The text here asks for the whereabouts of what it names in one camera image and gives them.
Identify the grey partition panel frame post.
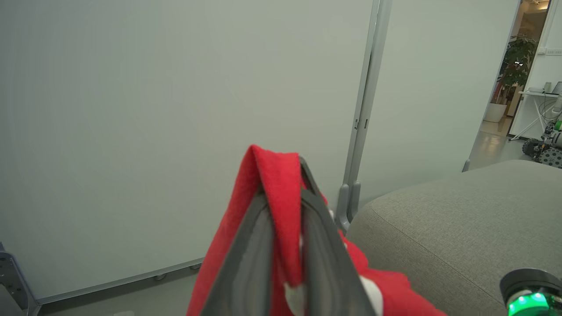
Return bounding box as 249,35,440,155
335,0,393,231

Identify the red fleece garment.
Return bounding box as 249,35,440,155
186,144,447,316

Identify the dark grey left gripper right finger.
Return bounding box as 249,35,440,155
299,157,377,316

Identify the white desk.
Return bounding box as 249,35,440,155
509,90,562,141

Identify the grey perforated metal bracket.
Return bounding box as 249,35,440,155
0,242,41,316

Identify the white plant pot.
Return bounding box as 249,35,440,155
483,102,508,123

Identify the grey fabric sofa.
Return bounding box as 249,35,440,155
346,159,562,316

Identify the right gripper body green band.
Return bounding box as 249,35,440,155
500,269,562,316

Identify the wheeled robot with black tyres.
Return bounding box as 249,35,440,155
522,94,562,169

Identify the green potted plant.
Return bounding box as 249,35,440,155
499,35,538,88

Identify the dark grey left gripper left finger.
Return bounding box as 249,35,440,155
200,187,275,316

